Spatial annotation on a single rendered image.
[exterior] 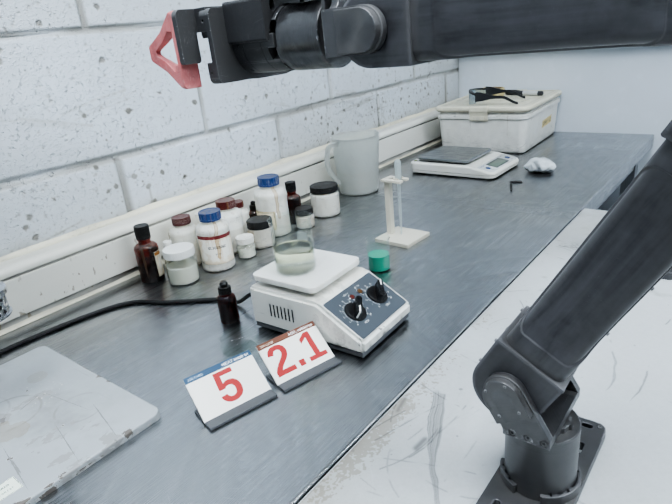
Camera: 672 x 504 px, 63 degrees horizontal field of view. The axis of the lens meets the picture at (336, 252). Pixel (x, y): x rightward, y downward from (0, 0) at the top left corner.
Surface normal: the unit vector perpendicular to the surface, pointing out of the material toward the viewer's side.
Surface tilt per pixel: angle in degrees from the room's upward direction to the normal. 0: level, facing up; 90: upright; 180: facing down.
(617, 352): 0
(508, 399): 90
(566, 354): 80
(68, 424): 0
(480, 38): 93
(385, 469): 0
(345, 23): 90
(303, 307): 90
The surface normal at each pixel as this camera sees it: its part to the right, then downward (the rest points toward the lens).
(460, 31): -0.45, 0.42
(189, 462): -0.10, -0.92
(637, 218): -0.67, 0.38
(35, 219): 0.79, 0.16
